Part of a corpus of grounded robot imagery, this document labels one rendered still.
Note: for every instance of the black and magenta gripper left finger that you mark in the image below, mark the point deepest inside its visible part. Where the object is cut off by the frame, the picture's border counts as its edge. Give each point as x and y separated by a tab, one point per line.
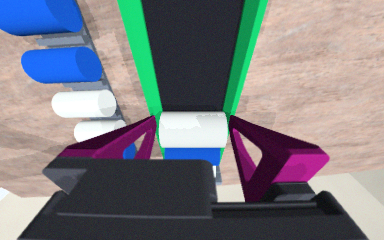
112	144

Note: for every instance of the blue cylinder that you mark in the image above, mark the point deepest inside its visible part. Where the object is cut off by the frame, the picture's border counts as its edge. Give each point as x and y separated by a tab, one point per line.
62	65
39	17
129	153
210	154

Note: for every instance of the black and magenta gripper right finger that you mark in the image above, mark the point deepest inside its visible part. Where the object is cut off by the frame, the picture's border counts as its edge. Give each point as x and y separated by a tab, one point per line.
284	158

